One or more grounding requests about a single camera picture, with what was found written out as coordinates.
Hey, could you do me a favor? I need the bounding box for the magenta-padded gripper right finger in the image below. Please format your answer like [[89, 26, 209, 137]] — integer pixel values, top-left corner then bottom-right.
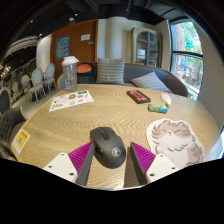
[[129, 141, 180, 186]]

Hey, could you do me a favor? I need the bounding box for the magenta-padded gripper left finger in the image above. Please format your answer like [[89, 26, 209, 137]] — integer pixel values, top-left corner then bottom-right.
[[43, 140, 96, 186]]

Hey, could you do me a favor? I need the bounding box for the black computer mouse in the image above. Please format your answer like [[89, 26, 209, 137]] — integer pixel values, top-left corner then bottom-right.
[[89, 126, 127, 170]]

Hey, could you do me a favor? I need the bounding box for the yellow square sticker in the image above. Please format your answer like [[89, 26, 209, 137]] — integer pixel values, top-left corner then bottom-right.
[[11, 128, 31, 155]]

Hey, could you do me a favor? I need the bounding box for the white sticker sheet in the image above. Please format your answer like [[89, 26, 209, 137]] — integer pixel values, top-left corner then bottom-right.
[[48, 89, 95, 113]]

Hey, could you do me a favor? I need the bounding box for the white tube with orange cap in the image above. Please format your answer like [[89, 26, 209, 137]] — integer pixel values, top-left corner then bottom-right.
[[160, 91, 172, 108]]

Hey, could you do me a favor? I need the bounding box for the dark tufted chair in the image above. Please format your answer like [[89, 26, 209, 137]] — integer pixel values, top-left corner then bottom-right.
[[0, 87, 28, 160]]

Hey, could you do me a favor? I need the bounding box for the small striped cushion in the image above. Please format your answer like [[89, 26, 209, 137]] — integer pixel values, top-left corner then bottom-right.
[[130, 71, 174, 94]]

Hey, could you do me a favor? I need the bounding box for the group of white chairs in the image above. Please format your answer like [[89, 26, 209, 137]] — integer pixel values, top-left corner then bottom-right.
[[9, 62, 58, 103]]

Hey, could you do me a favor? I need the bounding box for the clear plastic shaker bottle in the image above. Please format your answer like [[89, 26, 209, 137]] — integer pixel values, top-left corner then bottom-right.
[[61, 55, 80, 93]]

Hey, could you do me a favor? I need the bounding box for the grey curved sofa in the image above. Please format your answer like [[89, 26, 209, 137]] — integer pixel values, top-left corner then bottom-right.
[[56, 62, 190, 98]]

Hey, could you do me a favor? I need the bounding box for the black bag with orange top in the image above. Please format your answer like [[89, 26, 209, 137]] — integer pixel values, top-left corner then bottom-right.
[[76, 62, 97, 85]]

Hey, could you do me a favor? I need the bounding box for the large striped cushion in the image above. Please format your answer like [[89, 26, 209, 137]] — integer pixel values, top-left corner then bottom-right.
[[95, 57, 127, 86]]

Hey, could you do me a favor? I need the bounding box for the black-framed window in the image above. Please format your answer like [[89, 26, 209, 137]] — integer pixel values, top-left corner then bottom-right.
[[169, 19, 204, 101]]

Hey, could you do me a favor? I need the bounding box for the blue poster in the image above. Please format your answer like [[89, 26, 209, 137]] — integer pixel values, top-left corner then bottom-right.
[[55, 35, 71, 60]]

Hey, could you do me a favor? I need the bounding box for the grey glass-door cabinet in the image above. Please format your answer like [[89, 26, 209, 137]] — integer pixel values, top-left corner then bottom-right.
[[129, 26, 164, 69]]

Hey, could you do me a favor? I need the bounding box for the wooden door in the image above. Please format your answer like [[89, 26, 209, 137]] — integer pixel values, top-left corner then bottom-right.
[[50, 19, 99, 81]]

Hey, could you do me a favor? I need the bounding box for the white paper sign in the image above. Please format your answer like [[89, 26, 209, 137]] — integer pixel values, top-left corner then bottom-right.
[[80, 33, 92, 42]]

